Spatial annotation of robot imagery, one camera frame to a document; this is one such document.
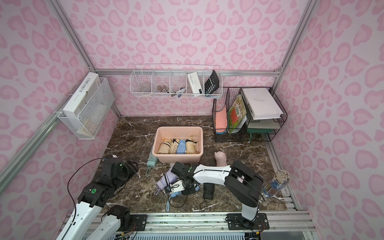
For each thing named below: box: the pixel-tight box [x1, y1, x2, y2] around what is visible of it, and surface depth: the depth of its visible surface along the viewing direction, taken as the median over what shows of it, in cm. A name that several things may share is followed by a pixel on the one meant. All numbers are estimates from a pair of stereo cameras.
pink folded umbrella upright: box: [214, 151, 228, 167], surface depth 94 cm
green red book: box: [228, 94, 247, 134], surface depth 104 cm
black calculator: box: [204, 69, 220, 94], surface depth 93 cm
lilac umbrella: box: [156, 164, 179, 190], surface depth 86 cm
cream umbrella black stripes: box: [157, 137, 172, 154], surface depth 97 cm
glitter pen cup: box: [263, 169, 291, 197], surface depth 70 cm
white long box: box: [63, 72, 101, 118], surface depth 72 cm
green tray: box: [247, 128, 274, 142], surface depth 100 cm
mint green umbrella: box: [146, 151, 158, 167], surface depth 95 cm
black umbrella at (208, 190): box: [203, 182, 215, 200], surface depth 83 cm
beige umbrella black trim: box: [185, 135, 198, 155], surface depth 100 cm
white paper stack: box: [242, 87, 284, 120], surface depth 97 cm
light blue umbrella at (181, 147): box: [176, 139, 186, 154], surface depth 100 cm
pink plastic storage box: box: [152, 126, 204, 164], surface depth 97 cm
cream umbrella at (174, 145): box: [169, 138, 180, 154], surface depth 99 cm
